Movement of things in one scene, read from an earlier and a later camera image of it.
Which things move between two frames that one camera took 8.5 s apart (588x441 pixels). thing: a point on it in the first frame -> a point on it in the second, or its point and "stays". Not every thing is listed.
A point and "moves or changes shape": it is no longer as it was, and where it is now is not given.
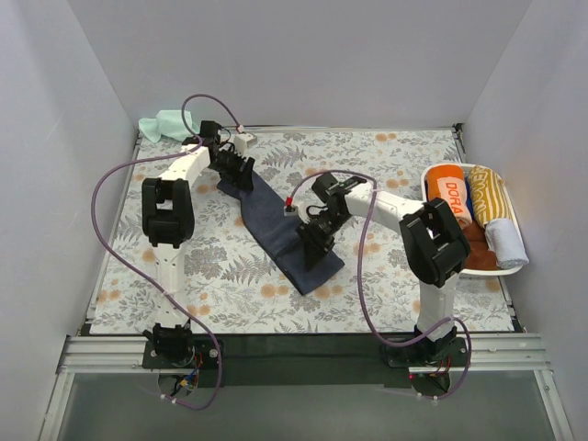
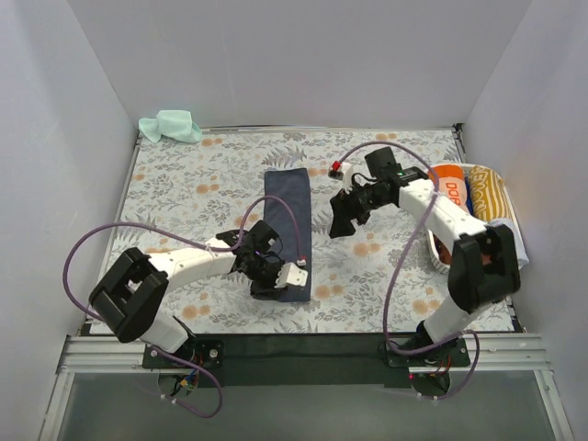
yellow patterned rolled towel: x=489 y=197 stays
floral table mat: x=233 y=288 stays
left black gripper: x=239 y=168 -> x=267 y=280
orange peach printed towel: x=447 y=183 stays
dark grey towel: x=279 y=234 moves or changes shape
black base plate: x=307 y=359 stays
